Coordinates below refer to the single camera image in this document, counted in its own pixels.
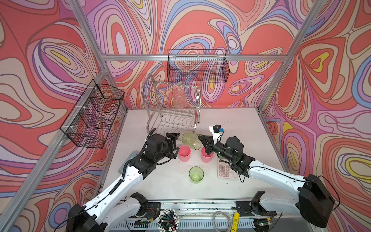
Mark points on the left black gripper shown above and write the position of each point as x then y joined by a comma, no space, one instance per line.
170,142

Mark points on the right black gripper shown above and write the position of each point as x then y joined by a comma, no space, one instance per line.
208,140

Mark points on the opaque pink cup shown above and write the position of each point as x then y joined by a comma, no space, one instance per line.
206,158
184,153

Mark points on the green translucent cup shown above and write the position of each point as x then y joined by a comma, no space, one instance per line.
196,174
192,140

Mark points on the clear pink cup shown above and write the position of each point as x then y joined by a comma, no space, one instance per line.
180,99

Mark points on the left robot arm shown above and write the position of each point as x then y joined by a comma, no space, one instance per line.
105,211

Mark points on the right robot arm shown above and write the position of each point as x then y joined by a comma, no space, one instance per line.
306,196

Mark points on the steel two-tier dish rack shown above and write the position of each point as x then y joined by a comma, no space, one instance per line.
162,115

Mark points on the pink calculator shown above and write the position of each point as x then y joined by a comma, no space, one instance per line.
224,171

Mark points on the yellow marker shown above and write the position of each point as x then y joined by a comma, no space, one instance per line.
235,222

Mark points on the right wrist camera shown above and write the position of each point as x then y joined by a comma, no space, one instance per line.
217,133

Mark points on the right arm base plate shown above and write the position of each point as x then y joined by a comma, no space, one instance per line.
252,209

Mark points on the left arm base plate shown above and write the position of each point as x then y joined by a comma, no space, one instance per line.
149,211

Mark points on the black wire basket back wall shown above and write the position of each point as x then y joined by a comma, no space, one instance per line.
197,65

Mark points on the black wire basket wall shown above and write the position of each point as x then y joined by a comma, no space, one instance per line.
96,110
197,65

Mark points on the black wire basket left wall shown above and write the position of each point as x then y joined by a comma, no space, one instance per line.
96,110

